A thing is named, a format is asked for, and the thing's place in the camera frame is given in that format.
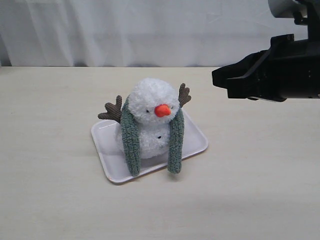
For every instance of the white plush snowman toy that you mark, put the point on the white plush snowman toy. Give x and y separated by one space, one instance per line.
149 88

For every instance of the white plastic tray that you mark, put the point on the white plastic tray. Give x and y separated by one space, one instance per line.
113 160

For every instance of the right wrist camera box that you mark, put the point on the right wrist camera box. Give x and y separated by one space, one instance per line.
303 12

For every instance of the green fuzzy scarf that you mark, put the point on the green fuzzy scarf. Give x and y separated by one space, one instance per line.
149 128

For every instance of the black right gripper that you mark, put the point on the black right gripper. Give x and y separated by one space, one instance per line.
291 70

